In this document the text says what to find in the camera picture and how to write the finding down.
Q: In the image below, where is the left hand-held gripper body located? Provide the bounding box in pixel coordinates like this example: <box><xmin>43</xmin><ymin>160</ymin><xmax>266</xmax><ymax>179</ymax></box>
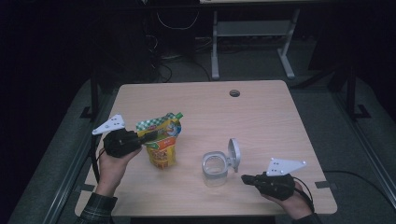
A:
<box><xmin>92</xmin><ymin>113</ymin><xmax>148</xmax><ymax>159</ymax></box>

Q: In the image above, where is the aluminium floor rail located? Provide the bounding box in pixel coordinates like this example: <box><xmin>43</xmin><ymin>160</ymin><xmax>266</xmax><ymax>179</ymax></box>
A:
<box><xmin>330</xmin><ymin>90</ymin><xmax>396</xmax><ymax>208</ymax></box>
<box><xmin>46</xmin><ymin>90</ymin><xmax>120</xmax><ymax>224</ymax></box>

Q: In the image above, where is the yellow spouted food pouch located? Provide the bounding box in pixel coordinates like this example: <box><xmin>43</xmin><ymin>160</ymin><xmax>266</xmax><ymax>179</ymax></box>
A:
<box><xmin>135</xmin><ymin>112</ymin><xmax>184</xmax><ymax>170</ymax></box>

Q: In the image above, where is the clear jar with grey lid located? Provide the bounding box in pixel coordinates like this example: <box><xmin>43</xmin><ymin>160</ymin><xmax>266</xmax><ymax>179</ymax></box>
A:
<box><xmin>201</xmin><ymin>137</ymin><xmax>243</xmax><ymax>188</ymax></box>

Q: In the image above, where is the hand-held gripper black cable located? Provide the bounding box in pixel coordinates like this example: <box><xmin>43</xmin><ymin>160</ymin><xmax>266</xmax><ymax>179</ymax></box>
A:
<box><xmin>291</xmin><ymin>175</ymin><xmax>316</xmax><ymax>213</ymax></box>
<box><xmin>90</xmin><ymin>135</ymin><xmax>106</xmax><ymax>185</ymax></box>

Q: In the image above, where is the left hand-held gripper black cable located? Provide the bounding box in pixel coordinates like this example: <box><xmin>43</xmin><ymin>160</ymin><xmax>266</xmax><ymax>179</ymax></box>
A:
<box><xmin>90</xmin><ymin>135</ymin><xmax>106</xmax><ymax>185</ymax></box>

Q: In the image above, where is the black metal stand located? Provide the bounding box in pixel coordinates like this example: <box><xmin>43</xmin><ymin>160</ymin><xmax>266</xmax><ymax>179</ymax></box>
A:
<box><xmin>79</xmin><ymin>70</ymin><xmax>101</xmax><ymax>121</ymax></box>
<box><xmin>326</xmin><ymin>61</ymin><xmax>372</xmax><ymax>121</ymax></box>

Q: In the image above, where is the white hanging cable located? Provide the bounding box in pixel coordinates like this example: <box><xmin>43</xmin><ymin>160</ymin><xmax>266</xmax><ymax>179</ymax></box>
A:
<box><xmin>156</xmin><ymin>10</ymin><xmax>201</xmax><ymax>32</ymax></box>

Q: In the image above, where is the person's right hand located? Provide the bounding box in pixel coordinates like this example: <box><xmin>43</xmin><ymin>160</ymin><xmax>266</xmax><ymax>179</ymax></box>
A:
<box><xmin>261</xmin><ymin>181</ymin><xmax>314</xmax><ymax>220</ymax></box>

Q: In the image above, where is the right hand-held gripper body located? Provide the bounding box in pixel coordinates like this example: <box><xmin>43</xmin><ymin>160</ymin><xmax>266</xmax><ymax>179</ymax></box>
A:
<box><xmin>252</xmin><ymin>157</ymin><xmax>308</xmax><ymax>202</ymax></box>

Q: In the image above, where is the person's left hand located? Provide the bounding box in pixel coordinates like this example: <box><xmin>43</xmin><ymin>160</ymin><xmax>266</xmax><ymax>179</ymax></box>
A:
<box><xmin>95</xmin><ymin>147</ymin><xmax>143</xmax><ymax>198</ymax></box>

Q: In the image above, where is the white metal desk frame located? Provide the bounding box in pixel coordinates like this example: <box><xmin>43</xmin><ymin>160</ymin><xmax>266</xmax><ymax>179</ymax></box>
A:
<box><xmin>210</xmin><ymin>7</ymin><xmax>302</xmax><ymax>80</ymax></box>

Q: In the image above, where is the right hand-held gripper black cable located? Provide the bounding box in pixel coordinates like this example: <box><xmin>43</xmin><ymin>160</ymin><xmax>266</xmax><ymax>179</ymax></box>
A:
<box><xmin>291</xmin><ymin>175</ymin><xmax>316</xmax><ymax>213</ymax></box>

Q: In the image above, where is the black floor cable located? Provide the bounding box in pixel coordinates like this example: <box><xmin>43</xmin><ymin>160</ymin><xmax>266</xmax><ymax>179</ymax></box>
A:
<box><xmin>323</xmin><ymin>169</ymin><xmax>396</xmax><ymax>204</ymax></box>

